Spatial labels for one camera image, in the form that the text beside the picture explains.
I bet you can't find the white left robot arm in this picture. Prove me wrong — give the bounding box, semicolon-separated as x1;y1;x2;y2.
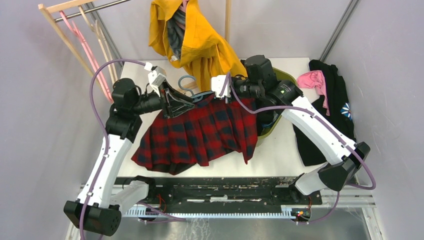
63;78;195;240

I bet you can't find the grey blue plastic hanger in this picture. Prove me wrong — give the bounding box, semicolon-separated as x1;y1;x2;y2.
177;75;213;103

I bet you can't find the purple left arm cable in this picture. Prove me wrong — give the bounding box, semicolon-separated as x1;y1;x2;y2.
78;58;187;240

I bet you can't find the metal rack rod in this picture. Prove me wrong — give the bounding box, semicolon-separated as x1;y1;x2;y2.
66;0;131;19

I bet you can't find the black skirt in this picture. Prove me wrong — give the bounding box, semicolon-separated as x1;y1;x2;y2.
255;99;282;136

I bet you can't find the beige wooden hanger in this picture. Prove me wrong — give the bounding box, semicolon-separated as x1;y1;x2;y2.
81;12;118;84

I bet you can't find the yellow skirt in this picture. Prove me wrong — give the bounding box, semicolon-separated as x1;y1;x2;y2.
148;0;247;92

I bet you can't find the white cable duct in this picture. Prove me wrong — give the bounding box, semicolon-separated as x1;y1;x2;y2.
122;205;296;220

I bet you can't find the red plaid skirt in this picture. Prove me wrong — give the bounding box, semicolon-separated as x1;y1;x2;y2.
131;96;258;175

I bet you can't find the pink garment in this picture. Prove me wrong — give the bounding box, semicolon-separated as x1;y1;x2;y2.
296;70;330;116

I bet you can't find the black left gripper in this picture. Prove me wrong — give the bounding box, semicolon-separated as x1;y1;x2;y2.
131;78;196;118

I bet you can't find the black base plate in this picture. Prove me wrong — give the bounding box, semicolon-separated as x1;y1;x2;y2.
114;176;323;215

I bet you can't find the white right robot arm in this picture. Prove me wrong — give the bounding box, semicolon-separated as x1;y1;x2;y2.
211;55;377;204

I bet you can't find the black garment with flower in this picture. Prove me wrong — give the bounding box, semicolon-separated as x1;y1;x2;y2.
293;59;356;167

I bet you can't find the blue floral skirt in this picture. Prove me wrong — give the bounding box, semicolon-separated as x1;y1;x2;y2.
260;122;274;129

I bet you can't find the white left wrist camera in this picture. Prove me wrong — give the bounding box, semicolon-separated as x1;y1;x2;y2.
144;62;167;97

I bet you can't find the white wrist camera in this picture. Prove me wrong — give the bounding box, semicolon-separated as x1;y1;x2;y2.
144;62;167;97
210;74;231;99

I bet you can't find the pink plastic hanger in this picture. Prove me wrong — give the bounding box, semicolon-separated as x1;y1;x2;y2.
59;10;113;103

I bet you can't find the wooden clothes rack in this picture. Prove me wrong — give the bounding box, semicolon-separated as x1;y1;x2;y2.
37;0;233;97

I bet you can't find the olive green plastic basket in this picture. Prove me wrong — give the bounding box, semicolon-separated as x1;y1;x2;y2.
256;67;297;147

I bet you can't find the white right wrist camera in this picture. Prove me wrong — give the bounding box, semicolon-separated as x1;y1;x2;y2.
210;74;231;99

